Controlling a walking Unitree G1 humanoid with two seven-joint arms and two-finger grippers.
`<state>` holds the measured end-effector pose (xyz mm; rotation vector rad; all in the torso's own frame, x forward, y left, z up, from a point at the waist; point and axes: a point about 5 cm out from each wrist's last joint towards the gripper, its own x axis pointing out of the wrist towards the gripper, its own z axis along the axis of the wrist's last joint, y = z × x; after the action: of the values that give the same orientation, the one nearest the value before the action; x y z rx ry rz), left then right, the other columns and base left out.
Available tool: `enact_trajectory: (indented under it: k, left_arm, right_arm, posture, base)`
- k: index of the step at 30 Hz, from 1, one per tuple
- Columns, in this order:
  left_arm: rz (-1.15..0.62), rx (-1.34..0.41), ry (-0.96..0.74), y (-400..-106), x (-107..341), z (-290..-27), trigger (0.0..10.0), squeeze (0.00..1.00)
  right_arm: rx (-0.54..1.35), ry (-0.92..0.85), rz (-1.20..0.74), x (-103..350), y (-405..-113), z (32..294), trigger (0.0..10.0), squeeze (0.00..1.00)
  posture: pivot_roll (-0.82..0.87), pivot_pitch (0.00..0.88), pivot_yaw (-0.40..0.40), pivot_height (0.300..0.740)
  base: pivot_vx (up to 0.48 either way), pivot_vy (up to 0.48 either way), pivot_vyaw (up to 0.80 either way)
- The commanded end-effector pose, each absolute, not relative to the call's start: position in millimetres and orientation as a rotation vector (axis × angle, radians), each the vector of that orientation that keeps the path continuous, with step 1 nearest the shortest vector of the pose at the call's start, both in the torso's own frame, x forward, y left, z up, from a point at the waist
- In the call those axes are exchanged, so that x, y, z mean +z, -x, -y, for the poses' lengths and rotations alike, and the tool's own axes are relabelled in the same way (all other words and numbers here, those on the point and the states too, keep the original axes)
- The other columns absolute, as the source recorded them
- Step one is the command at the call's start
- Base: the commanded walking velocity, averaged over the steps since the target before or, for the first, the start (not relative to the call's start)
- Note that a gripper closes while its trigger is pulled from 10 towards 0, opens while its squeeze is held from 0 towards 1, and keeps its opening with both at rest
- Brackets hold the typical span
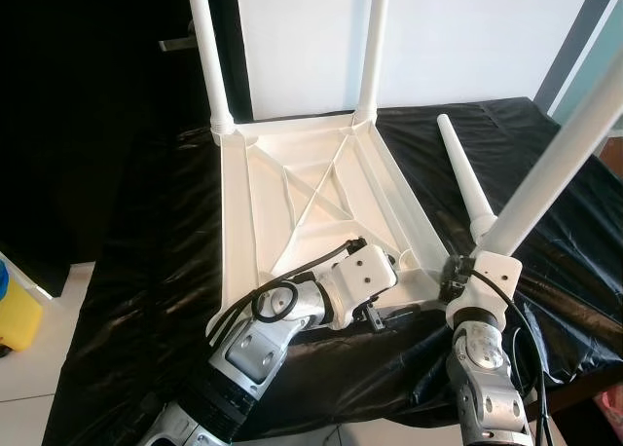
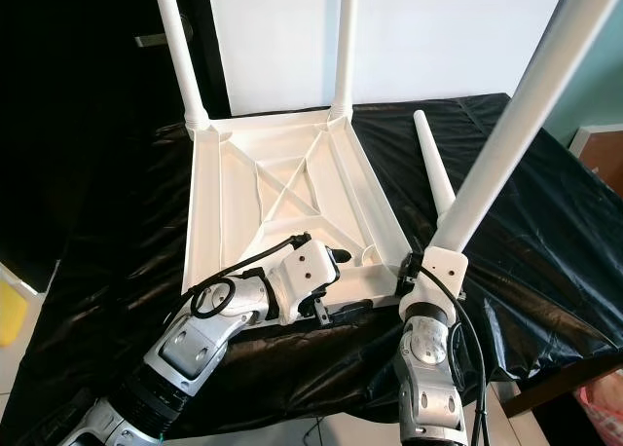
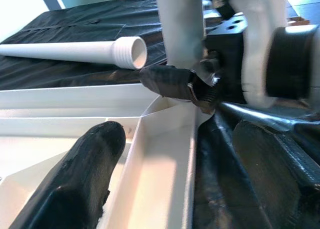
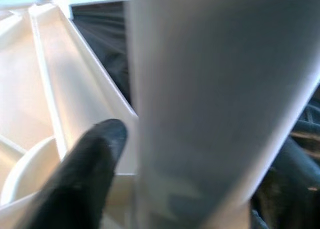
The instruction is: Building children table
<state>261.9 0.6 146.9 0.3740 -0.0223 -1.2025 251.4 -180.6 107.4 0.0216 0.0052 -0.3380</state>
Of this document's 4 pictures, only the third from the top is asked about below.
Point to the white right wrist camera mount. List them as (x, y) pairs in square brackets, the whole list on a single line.
[(260, 39)]

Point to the white plastic table top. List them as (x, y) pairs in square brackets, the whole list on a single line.
[(162, 169)]

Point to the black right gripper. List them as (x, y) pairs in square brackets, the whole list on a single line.
[(227, 59)]

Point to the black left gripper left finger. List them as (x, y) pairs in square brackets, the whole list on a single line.
[(75, 184)]

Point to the white plastic table leg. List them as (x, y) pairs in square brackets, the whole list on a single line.
[(182, 26), (75, 52)]

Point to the black plastic table cover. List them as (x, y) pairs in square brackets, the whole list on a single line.
[(75, 21)]

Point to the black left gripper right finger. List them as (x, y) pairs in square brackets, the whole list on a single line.
[(280, 179)]

